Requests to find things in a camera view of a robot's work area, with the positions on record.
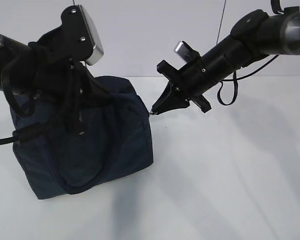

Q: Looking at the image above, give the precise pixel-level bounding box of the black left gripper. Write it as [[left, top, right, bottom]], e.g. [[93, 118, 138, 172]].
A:
[[27, 42, 114, 135]]

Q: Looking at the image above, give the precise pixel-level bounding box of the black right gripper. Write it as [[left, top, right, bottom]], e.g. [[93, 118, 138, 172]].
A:
[[151, 56, 212, 114]]

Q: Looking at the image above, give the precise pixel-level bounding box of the dark navy lunch bag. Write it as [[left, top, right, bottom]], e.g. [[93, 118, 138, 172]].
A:
[[12, 76, 154, 200]]

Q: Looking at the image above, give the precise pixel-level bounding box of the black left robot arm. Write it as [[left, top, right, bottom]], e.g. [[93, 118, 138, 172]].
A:
[[0, 26, 113, 142]]

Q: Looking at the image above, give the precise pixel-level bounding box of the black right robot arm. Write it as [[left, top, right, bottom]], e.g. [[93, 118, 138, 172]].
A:
[[151, 6, 300, 115]]

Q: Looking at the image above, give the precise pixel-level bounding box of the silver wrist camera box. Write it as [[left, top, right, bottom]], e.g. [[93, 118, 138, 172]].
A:
[[174, 41, 200, 64]]

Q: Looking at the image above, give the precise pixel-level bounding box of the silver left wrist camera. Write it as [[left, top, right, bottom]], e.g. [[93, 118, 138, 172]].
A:
[[60, 4, 104, 66]]

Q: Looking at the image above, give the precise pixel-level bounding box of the black camera cable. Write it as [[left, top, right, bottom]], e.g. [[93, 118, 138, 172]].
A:
[[216, 71, 240, 106], [0, 59, 73, 147]]

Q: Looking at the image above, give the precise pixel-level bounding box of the black left camera cable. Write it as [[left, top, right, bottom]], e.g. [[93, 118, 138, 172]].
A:
[[0, 59, 73, 147]]

